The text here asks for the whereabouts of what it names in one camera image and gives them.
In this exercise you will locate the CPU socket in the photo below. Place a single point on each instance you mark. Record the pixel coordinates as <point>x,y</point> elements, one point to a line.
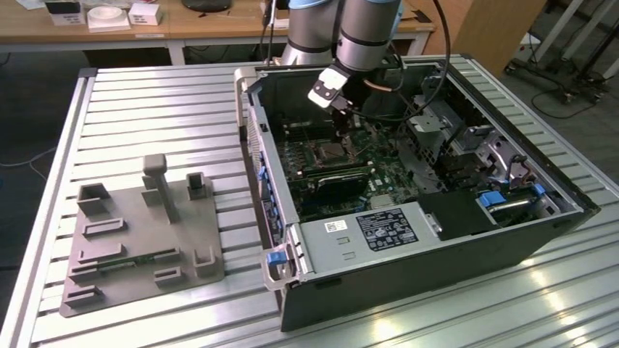
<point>326,157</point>

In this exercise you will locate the plain white box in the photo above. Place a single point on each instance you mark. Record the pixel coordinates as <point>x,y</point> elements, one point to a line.
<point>145,14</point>

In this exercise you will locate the grey parts rack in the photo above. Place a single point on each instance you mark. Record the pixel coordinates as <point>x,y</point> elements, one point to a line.
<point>145,224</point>

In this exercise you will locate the metal drive cage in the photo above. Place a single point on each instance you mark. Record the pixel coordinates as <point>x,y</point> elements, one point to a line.
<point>426,123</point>

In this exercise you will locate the blue slot clip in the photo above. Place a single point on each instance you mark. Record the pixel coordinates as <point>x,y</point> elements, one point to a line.
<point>264,173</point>

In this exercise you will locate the black plastic shroud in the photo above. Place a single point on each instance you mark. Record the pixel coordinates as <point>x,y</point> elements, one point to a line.
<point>454,214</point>

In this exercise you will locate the wooden desk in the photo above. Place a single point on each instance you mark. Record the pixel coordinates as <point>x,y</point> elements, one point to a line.
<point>194,21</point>

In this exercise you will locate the wooden cabinet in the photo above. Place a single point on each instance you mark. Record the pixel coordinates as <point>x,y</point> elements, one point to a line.
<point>493,36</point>

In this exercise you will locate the green RAM stick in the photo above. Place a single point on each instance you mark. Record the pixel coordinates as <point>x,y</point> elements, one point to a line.
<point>131,261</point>

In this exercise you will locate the black PC case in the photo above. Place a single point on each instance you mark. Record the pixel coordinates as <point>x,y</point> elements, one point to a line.
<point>412,282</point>

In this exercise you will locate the black RAM slot bank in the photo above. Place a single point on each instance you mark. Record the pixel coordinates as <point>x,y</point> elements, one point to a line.
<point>296,131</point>
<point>334,170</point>

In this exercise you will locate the silver CPU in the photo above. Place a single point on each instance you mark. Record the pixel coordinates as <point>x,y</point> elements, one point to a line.
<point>332,150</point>

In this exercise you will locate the silver chipset heatsink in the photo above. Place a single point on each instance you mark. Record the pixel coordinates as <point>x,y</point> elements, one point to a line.
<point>384,202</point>

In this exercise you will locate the pale blue teach pendant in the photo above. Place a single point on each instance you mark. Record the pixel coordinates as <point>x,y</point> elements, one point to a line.
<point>396,25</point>

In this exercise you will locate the black wheeled stand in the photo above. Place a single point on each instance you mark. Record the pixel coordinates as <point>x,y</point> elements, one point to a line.
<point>557,78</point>

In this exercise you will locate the metal locking lever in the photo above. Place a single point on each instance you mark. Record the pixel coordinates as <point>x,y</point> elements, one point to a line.
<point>306,132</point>

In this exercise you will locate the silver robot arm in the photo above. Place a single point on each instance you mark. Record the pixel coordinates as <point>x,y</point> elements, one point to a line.
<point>364,43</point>

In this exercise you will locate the white metal frame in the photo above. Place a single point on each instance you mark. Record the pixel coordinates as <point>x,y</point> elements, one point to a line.
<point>576,29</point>

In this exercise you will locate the blue disk carrier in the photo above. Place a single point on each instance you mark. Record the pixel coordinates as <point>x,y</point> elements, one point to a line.
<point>490,200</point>

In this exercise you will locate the black graphics card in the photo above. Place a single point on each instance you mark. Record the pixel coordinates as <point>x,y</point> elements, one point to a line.
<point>341,188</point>

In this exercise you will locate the black round base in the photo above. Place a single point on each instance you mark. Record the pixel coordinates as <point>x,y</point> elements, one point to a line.
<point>206,3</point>

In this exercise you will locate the grey power supply unit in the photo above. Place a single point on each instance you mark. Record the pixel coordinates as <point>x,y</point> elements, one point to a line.
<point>334,250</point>

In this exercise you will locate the green motherboard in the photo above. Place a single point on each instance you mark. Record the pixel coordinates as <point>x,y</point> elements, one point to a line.
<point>388,174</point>

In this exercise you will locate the white box with black top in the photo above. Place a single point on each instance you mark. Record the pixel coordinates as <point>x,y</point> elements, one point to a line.
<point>65,12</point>

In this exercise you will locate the blue drive tab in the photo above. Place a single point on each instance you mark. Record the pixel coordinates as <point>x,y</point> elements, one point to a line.
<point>538,190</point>

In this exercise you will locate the blue case latch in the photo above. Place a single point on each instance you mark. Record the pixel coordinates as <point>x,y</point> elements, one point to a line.
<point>276,259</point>

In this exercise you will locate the white round holder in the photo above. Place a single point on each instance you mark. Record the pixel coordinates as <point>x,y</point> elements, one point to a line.
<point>107,20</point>

